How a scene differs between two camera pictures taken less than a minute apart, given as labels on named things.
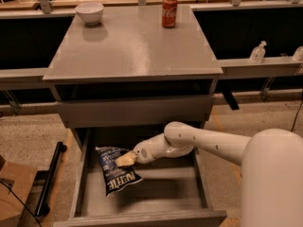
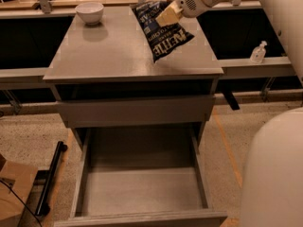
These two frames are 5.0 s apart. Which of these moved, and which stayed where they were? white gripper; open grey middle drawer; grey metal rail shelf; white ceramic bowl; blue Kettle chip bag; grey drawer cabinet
Moved: blue Kettle chip bag; white gripper
Stayed: white ceramic bowl; grey metal rail shelf; open grey middle drawer; grey drawer cabinet
